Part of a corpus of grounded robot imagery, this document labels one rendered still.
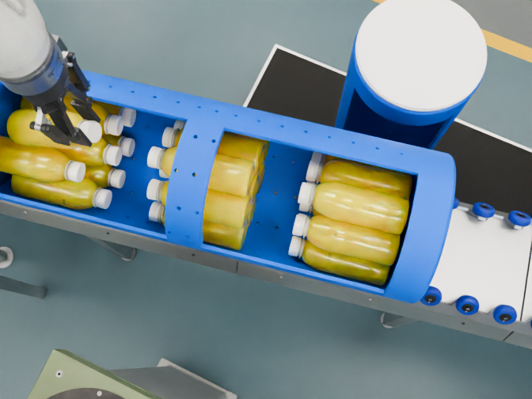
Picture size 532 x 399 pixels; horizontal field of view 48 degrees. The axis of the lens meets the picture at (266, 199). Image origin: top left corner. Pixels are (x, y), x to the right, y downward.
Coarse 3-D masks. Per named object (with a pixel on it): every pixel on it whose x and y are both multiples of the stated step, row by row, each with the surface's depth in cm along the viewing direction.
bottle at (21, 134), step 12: (12, 120) 109; (24, 120) 108; (72, 120) 104; (84, 120) 104; (12, 132) 110; (24, 132) 108; (36, 132) 106; (24, 144) 111; (36, 144) 109; (48, 144) 107; (60, 144) 105; (72, 144) 105
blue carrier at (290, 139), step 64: (0, 128) 118; (128, 128) 128; (192, 128) 102; (256, 128) 103; (320, 128) 106; (0, 192) 120; (128, 192) 127; (192, 192) 101; (448, 192) 98; (256, 256) 116
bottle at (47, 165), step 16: (0, 144) 113; (16, 144) 113; (0, 160) 113; (16, 160) 112; (32, 160) 112; (48, 160) 112; (64, 160) 113; (32, 176) 113; (48, 176) 112; (64, 176) 114
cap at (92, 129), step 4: (88, 120) 104; (92, 120) 104; (84, 124) 103; (88, 124) 103; (92, 124) 103; (96, 124) 104; (80, 128) 103; (84, 128) 103; (88, 128) 103; (92, 128) 104; (96, 128) 104; (100, 128) 105; (84, 132) 103; (88, 132) 103; (92, 132) 104; (96, 132) 104; (100, 132) 105; (88, 136) 103; (92, 136) 104; (96, 136) 105; (100, 136) 105; (92, 140) 104; (96, 140) 105
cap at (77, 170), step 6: (72, 162) 113; (78, 162) 114; (72, 168) 113; (78, 168) 113; (84, 168) 115; (72, 174) 113; (78, 174) 113; (84, 174) 116; (72, 180) 114; (78, 180) 114
